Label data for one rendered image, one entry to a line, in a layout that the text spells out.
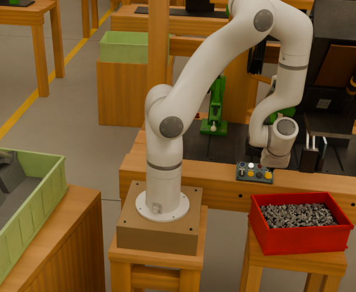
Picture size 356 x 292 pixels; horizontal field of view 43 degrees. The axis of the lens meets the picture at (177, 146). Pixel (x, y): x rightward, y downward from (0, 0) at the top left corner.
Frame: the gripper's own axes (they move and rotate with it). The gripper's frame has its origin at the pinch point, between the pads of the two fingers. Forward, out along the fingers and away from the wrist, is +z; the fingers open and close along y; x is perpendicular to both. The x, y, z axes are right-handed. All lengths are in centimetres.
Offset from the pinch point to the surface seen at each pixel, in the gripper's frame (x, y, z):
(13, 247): -46, -85, -15
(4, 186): -19, -102, 1
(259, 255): -34.6, -2.9, 1.4
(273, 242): -30.7, 1.2, -4.2
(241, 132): 34, -11, 36
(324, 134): 13.7, 19.0, -5.1
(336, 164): 15.1, 31.0, 23.2
